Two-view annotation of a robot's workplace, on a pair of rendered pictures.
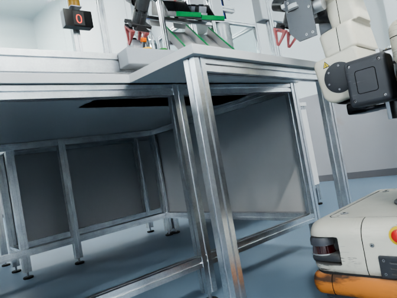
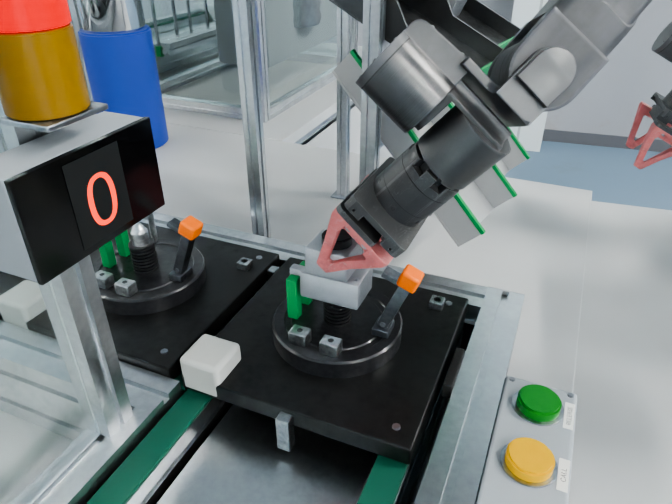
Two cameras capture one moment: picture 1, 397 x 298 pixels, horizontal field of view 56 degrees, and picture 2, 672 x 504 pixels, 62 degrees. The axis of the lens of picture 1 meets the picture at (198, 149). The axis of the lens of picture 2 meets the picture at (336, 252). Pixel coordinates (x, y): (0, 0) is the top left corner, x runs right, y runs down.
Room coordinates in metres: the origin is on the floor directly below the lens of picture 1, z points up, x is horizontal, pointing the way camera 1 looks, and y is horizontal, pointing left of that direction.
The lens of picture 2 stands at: (1.16, 0.42, 1.37)
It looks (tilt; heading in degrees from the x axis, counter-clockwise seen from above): 32 degrees down; 332
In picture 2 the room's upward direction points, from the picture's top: straight up
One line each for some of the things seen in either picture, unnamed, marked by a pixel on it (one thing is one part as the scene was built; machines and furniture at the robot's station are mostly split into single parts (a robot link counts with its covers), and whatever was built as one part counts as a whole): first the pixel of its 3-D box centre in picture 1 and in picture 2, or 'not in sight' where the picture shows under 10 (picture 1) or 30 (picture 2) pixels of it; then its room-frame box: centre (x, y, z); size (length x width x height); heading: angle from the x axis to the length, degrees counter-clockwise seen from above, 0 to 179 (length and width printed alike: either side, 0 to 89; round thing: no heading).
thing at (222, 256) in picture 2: not in sight; (142, 251); (1.79, 0.36, 1.01); 0.24 x 0.24 x 0.13; 39
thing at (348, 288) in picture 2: (133, 47); (327, 261); (1.59, 0.20, 1.06); 0.08 x 0.04 x 0.07; 39
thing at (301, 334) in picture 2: not in sight; (299, 335); (1.57, 0.25, 1.00); 0.02 x 0.01 x 0.02; 39
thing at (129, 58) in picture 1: (148, 59); (522, 485); (1.37, 0.13, 0.93); 0.21 x 0.07 x 0.06; 129
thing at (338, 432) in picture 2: not in sight; (337, 339); (1.59, 0.19, 0.96); 0.24 x 0.24 x 0.02; 39
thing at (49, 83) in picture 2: (73, 2); (38, 69); (1.56, 0.42, 1.28); 0.05 x 0.05 x 0.05
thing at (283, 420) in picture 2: not in sight; (285, 431); (1.51, 0.29, 0.95); 0.01 x 0.01 x 0.04; 39
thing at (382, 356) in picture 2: not in sight; (337, 325); (1.59, 0.19, 0.98); 0.14 x 0.14 x 0.02
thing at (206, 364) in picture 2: not in sight; (211, 365); (1.60, 0.33, 0.97); 0.05 x 0.05 x 0.04; 39
